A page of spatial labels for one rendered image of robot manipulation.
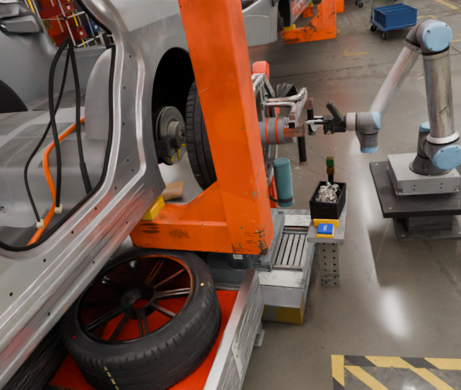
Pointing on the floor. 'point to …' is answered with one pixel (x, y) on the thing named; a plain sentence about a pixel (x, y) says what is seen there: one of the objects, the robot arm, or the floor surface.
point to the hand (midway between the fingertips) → (307, 120)
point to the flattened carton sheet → (173, 190)
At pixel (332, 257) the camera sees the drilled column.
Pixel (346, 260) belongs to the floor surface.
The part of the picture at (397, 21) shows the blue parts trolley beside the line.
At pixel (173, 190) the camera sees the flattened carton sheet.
